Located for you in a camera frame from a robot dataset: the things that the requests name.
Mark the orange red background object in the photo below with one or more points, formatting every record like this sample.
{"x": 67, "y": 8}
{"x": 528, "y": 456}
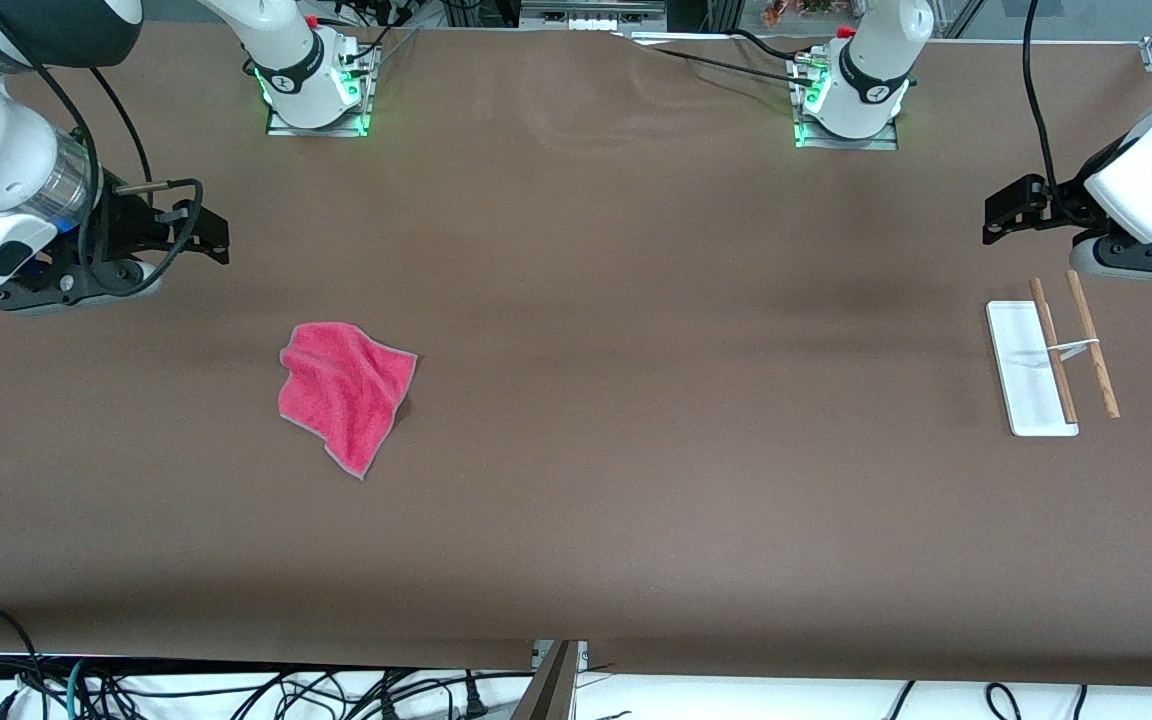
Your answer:
{"x": 806, "y": 10}

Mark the white towel rack wooden bars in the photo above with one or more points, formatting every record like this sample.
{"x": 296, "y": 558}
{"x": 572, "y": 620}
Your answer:
{"x": 1026, "y": 370}

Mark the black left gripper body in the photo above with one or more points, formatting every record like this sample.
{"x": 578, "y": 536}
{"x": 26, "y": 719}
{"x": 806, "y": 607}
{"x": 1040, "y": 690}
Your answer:
{"x": 1063, "y": 199}

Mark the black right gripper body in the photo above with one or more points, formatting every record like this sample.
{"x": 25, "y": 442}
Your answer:
{"x": 123, "y": 222}

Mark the pink grey microfibre towel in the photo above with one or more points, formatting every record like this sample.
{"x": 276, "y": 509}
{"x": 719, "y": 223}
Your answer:
{"x": 346, "y": 395}

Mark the black power plug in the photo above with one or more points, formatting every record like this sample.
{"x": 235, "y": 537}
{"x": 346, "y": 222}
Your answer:
{"x": 474, "y": 700}

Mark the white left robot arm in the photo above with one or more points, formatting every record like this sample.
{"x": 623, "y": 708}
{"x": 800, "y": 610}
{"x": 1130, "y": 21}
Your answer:
{"x": 1151, "y": 175}

